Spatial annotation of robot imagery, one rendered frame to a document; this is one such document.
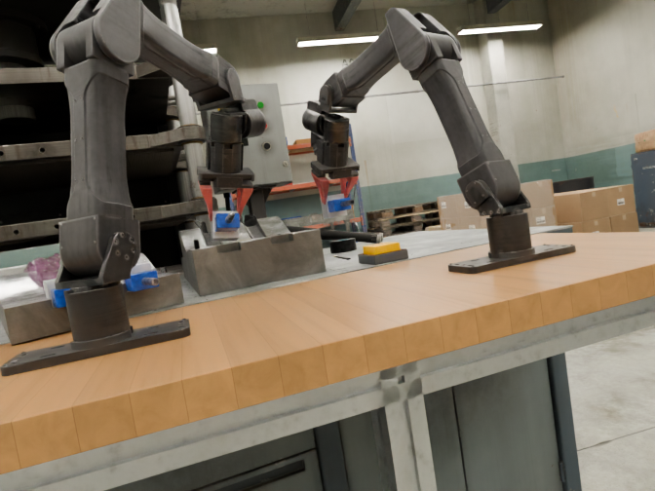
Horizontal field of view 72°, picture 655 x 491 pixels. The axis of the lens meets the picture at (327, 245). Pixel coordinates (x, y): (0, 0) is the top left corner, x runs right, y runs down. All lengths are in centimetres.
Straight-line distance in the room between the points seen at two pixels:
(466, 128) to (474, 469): 81
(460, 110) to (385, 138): 743
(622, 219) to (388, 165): 394
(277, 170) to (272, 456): 115
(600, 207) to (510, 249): 476
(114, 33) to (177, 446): 48
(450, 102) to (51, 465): 70
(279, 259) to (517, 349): 51
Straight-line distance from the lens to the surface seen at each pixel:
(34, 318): 81
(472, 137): 78
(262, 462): 100
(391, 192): 812
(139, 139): 173
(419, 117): 853
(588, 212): 535
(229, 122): 85
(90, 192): 60
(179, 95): 171
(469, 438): 121
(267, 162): 183
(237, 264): 90
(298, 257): 93
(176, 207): 166
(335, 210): 106
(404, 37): 85
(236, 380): 42
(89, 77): 65
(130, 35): 69
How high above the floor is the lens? 92
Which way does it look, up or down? 4 degrees down
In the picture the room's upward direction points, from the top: 9 degrees counter-clockwise
